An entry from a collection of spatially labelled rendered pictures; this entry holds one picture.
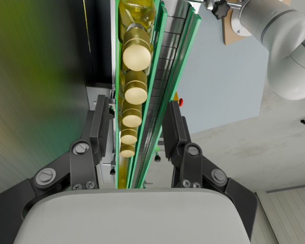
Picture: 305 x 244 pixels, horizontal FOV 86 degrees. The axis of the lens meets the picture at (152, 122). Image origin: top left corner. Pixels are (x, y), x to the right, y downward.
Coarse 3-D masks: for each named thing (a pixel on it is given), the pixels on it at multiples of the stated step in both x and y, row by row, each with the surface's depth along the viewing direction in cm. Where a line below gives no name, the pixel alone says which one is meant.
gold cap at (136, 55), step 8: (128, 32) 20; (136, 32) 20; (144, 32) 20; (128, 40) 19; (136, 40) 18; (144, 40) 19; (128, 48) 18; (136, 48) 18; (144, 48) 18; (128, 56) 19; (136, 56) 19; (144, 56) 19; (128, 64) 20; (136, 64) 20; (144, 64) 20
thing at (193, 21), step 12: (192, 12) 38; (192, 24) 37; (192, 36) 37; (180, 48) 45; (180, 60) 44; (180, 72) 44; (168, 84) 54; (168, 96) 53; (156, 120) 71; (156, 132) 70; (156, 144) 72; (144, 168) 102
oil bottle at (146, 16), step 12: (120, 0) 24; (132, 0) 24; (144, 0) 25; (120, 12) 22; (132, 12) 22; (144, 12) 22; (156, 12) 24; (120, 24) 23; (144, 24) 23; (120, 36) 24
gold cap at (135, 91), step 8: (128, 72) 25; (136, 72) 24; (128, 80) 24; (136, 80) 23; (144, 80) 24; (128, 88) 23; (136, 88) 22; (144, 88) 23; (128, 96) 23; (136, 96) 24; (144, 96) 24; (136, 104) 25
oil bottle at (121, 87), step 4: (120, 68) 33; (120, 72) 32; (120, 76) 31; (124, 76) 31; (120, 80) 31; (124, 80) 31; (120, 84) 31; (124, 84) 31; (120, 88) 32; (120, 92) 33; (120, 96) 34
